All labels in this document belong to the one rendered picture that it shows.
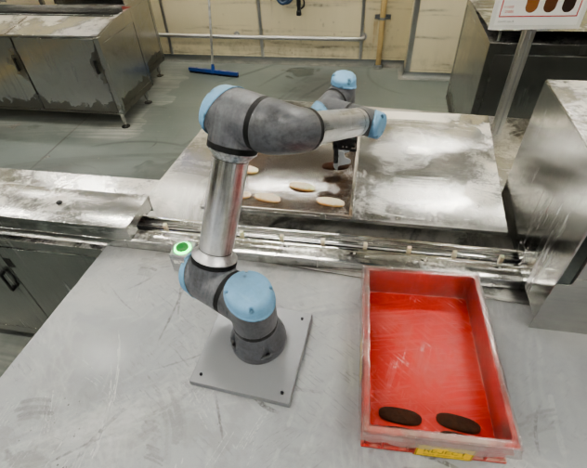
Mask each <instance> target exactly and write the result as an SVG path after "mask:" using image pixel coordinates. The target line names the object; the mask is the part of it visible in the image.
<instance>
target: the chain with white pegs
mask: <svg viewBox="0 0 587 468"><path fill-rule="evenodd" d="M137 227H138V228H156V229H165V230H174V231H185V232H194V233H201V232H198V231H197V232H196V231H188V230H178V229H169V228H168V226H167V223H163V228H159V227H141V226H137ZM239 233H240V236H236V237H242V238H252V239H261V240H271V241H289V242H299V243H308V244H318V245H328V246H337V247H346V248H356V249H366V250H375V251H385V252H395V253H405V254H422V255H433V256H442V257H451V258H461V259H471V260H480V261H490V262H500V263H509V264H518V263H515V262H504V261H503V260H504V258H505V257H504V255H503V254H500V256H499V258H498V261H495V260H494V261H492V260H486V259H485V260H484V259H475V258H466V257H457V251H454V250H453V251H452V254H451V256H447V255H437V254H436V255H434V254H426V253H412V252H411V246H408V248H407V252H400V251H390V250H379V249H371V248H367V246H368V242H366V241H364V242H363V248H361V247H351V246H342V245H341V246H340V245H332V244H325V238H321V239H320V243H313V242H311V243H310V242H302V241H293V240H284V236H283V234H280V239H279V240H275V239H274V240H273V239H265V238H256V237H245V236H244V232H243V230H240V232H239Z"/></svg>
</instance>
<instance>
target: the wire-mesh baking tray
mask: <svg viewBox="0 0 587 468"><path fill-rule="evenodd" d="M360 138H361V136H358V143H357V151H356V155H355V158H354V156H353V159H352V157H351V155H350V158H349V157H348V159H352V160H353V161H354V159H355V161H354V168H353V165H352V170H354V172H353V173H352V174H350V176H352V175H353V177H351V178H350V176H349V180H350V179H353V180H352V182H351V181H350V185H351V184H352V183H353V184H352V188H351V189H350V190H348V191H347V194H348V192H350V191H351V194H348V195H351V196H350V197H348V198H346V199H342V201H343V200H345V202H348V201H347V199H348V200H349V199H350V204H348V205H349V207H348V205H347V209H349V211H346V212H348V215H347V213H346V214H339V210H335V211H336V212H335V211H334V213H330V214H326V213H328V212H327V210H328V211H329V208H327V209H324V213H323V209H322V210H320V212H318V213H315V212H317V211H315V208H314V212H313V208H311V210H312V212H311V210H310V209H308V207H309V208H310V206H307V207H306V209H305V207H302V204H301V208H304V211H307V209H308V210H310V212H309V211H308V212H304V211H303V209H302V210H300V211H299V210H298V211H294V208H293V209H291V210H284V208H280V206H276V207H277V209H276V208H275V209H274V206H275V204H276V205H277V203H274V202H273V204H274V206H273V205H272V207H271V206H270V208H269V207H268V208H261V206H260V207H259V206H258V207H253V206H256V203H257V202H259V200H255V201H256V203H254V204H253V206H252V204H251V205H250V204H249V205H247V206H242V207H241V208H242V210H254V211H264V212H275V213H286V214H297V215H317V216H320V214H326V216H328V217H339V218H350V219H352V214H353V206H354V198H355V188H356V180H357V171H358V163H359V146H360ZM330 143H331V144H330ZM330 143H329V145H327V146H326V147H324V146H323V145H322V147H324V148H322V147H320V149H319V150H317V152H319V151H321V152H322V150H324V149H326V148H327V147H329V146H330V147H329V148H331V147H332V146H333V143H332V142H330ZM329 148H327V149H328V150H329ZM332 151H333V150H331V151H329V152H328V153H329V155H330V153H331V155H332V156H333V152H332ZM312 152H313V153H312ZM312 152H310V153H309V154H308V155H306V156H304V155H305V154H304V155H302V156H301V157H302V159H303V160H304V158H306V157H307V156H309V155H310V156H311V157H312V155H314V154H316V153H317V152H316V151H315V153H314V151H313V150H312ZM328 153H326V154H327V156H328ZM311 154H312V155H311ZM326 154H324V155H323V153H322V156H321V155H320V157H319V159H320V158H322V157H323V159H324V156H325V157H326ZM292 155H293V154H290V155H289V156H287V157H285V156H286V155H285V156H283V157H285V158H283V157H282V158H283V159H282V158H280V159H281V160H280V159H279V160H280V162H281V161H283V160H285V159H287V158H288V157H290V156H292ZM295 155H296V154H295ZM295 155H293V156H295ZM331 155H330V158H331ZM268 156H269V155H268ZM268 156H267V157H268ZM273 156H275V155H272V156H270V157H268V158H267V157H265V155H264V157H265V158H266V159H265V158H264V159H265V160H264V159H262V160H263V162H264V161H267V159H269V158H271V157H273ZM277 156H278V155H276V156H275V157H277ZM293 156H292V157H293ZM303 156H304V157H303ZM275 157H273V158H275ZM292 157H290V158H291V159H292ZM301 157H299V158H300V160H301ZM316 157H317V155H316ZM273 158H271V159H272V160H273ZM290 158H289V160H290ZM299 158H297V159H298V161H299ZM271 159H270V160H271ZM277 159H278V157H277ZM297 159H294V158H293V160H292V161H290V163H294V162H295V161H297ZM328 159H329V157H328ZM328 159H326V160H325V161H326V162H327V160H328ZM262 160H260V161H258V162H255V163H253V160H252V163H253V165H254V164H256V163H259V162H261V163H262ZM279 160H277V161H275V162H269V165H270V166H271V164H273V163H276V162H279ZM314 160H315V161H316V158H315V157H314V159H313V158H312V160H310V161H308V162H307V160H306V162H307V164H308V163H310V162H312V161H314ZM317 160H318V157H317ZM332 160H333V158H331V159H330V160H328V162H330V161H332ZM352 160H351V163H350V164H349V165H351V164H353V163H352ZM273 161H274V160H273ZM301 161H302V160H301ZM325 161H323V162H325ZM280 162H279V163H280ZM299 162H300V161H299ZM306 162H305V161H304V162H302V163H300V165H302V164H304V163H306ZM323 162H320V163H319V162H317V163H315V164H316V165H317V164H318V165H319V164H320V165H321V164H323ZM252 163H250V164H249V165H251V164H252ZM270 163H271V164H270ZM315 164H313V165H311V166H310V165H308V166H309V168H310V169H311V167H312V168H313V166H315ZM253 165H251V166H253ZM258 165H259V164H258ZM261 165H262V164H261ZM261 165H259V166H260V167H261V168H263V167H264V166H266V165H268V163H267V164H265V165H263V166H261ZM300 165H299V163H298V166H300ZM256 166H257V165H256ZM259 166H257V167H256V168H259ZM277 166H278V165H277ZM277 166H275V167H273V168H272V167H271V170H273V169H275V168H277ZM308 166H307V167H305V168H303V169H301V168H302V166H301V168H300V167H299V169H301V171H302V172H303V170H305V169H307V168H308ZM268 167H269V166H268ZM278 167H279V166H278ZM319 167H320V166H319ZM261 168H260V169H261ZM299 169H297V170H295V171H293V172H294V173H295V172H297V171H299ZM263 170H264V168H263ZM263 170H262V169H261V171H262V173H264V172H265V171H267V170H270V168H268V169H267V170H265V171H263ZM271 170H270V172H271ZM261 171H259V172H257V173H255V174H259V173H260V174H261ZM301 171H300V173H301ZM282 176H284V174H283V175H280V174H279V177H278V176H277V175H276V176H274V177H271V176H270V177H271V179H273V178H275V177H278V179H279V178H280V177H282ZM270 177H268V178H269V180H270ZM268 178H267V179H265V181H266V180H267V181H268ZM267 181H266V182H267ZM333 184H334V182H332V183H331V185H332V189H333V188H334V190H333V191H336V189H335V186H334V187H333ZM327 185H330V184H328V182H327V184H326V183H325V185H324V184H323V187H324V186H327ZM331 185H330V187H327V188H325V189H326V190H327V189H330V188H331ZM325 189H324V191H325ZM321 190H322V192H323V189H320V194H323V197H327V195H328V193H329V194H330V192H332V191H328V192H327V195H326V192H325V196H324V192H323V193H321ZM341 193H344V196H347V194H346V195H345V192H344V191H343V192H341ZM328 196H330V198H331V196H332V197H333V195H332V194H331V195H328ZM250 206H252V207H250ZM278 207H279V208H280V209H278ZM271 208H273V209H271ZM282 209H283V210H282ZM325 210H326V212H325ZM321 211H322V212H321ZM337 211H338V213H337ZM330 212H333V211H330Z"/></svg>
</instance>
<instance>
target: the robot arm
mask: <svg viewBox="0 0 587 468"><path fill-rule="evenodd" d="M356 88H357V86H356V75H355V74H354V73H353V72H352V71H347V70H340V71H336V72H335V73H334V74H333V75H332V79H331V87H330V88H329V89H328V90H327V91H326V92H325V93H324V94H323V95H322V96H321V97H320V98H319V99H318V100H317V101H315V102H314V104H313V105H312V106H311V107H310V108H309V107H299V106H295V105H293V104H290V103H287V102H285V101H282V100H279V99H277V98H274V97H268V96H265V95H262V94H259V93H256V92H253V91H250V90H247V89H244V88H243V87H241V86H233V85H229V84H222V85H219V86H217V87H215V88H213V89H212V90H211V92H210V93H208V94H207V95H206V96H205V98H204V99H203V101H202V105H201V107H200V111H199V122H200V125H201V126H202V130H203V131H204V132H205V133H206V134H208V136H207V142H206V147H207V148H208V149H209V150H210V151H211V152H212V159H211V165H210V172H209V178H208V185H207V191H206V197H205V204H204V210H203V217H202V229H201V236H200V242H199V245H198V246H196V247H195V248H193V250H192V252H191V253H189V254H188V255H187V256H186V257H185V258H184V263H181V265H180V268H179V271H178V280H179V284H180V286H181V288H182V289H183V290H184V291H185V292H186V293H188V294H189V295H190V296H191V297H192V298H194V299H197V300H199V301H200V302H202V303H204V304H205V305H207V306H209V307H210V308H212V309H213V310H214V311H216V312H218V313H219V314H221V315H222V316H224V317H225V318H227V319H229V320H230V321H231V322H232V326H233V328H232V331H231V335H230V342H231V346H232V349H233V351H234V353H235V355H236V356H237V357H238V358H239V359H240V360H242V361H243V362H246V363H248V364H253V365H261V364H266V363H269V362H270V361H272V360H274V359H275V358H277V357H278V356H279V355H280V354H281V352H282V351H283V349H284V347H285V345H286V341H287V335H286V329H285V326H284V324H283V322H282V321H281V320H280V318H279V317H278V315H277V308H276V296H275V293H274V290H273V288H272V285H271V283H270V281H269V280H268V279H267V278H266V277H265V276H264V275H262V274H261V273H258V272H256V271H252V270H248V272H244V270H243V271H239V270H238V269H237V268H236V265H237V261H238V256H237V255H236V253H235V252H234V251H233V248H234V242H235V238H236V233H237V227H238V223H239V217H240V212H241V203H242V197H243V192H244V187H245V182H246V177H247V172H248V166H249V161H250V160H252V159H253V158H254V157H256V156H257V153H258V152H260V153H263V154H267V155H289V154H297V153H304V152H309V151H312V150H315V149H316V148H318V147H319V146H320V144H324V143H329V142H332V143H333V167H334V168H335V170H338V166H340V165H345V164H349V163H350V162H351V161H350V159H348V158H347V157H345V153H347V152H350V151H357V143H358V137H360V136H366V137H371V138H375V139H377V138H379V137H380V136H381V135H382V134H383V132H384V130H385V127H386V122H387V117H386V114H385V113H384V112H381V111H378V110H377V109H375V110H374V109H370V108H367V107H363V106H360V105H357V104H355V99H356ZM355 144H356V148H355ZM352 148H355V149H352ZM338 155H339V157H338Z"/></svg>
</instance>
